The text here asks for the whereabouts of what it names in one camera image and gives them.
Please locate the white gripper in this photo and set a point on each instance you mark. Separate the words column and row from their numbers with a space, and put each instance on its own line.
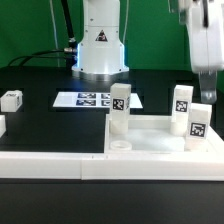
column 205, row 26

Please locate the white square table top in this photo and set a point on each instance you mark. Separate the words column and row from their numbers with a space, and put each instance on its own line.
column 151, row 134

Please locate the white U-shaped obstacle fence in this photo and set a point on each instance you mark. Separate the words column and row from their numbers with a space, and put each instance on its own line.
column 111, row 165

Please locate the white sheet with AprilTags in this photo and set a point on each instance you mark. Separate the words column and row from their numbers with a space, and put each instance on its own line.
column 82, row 99

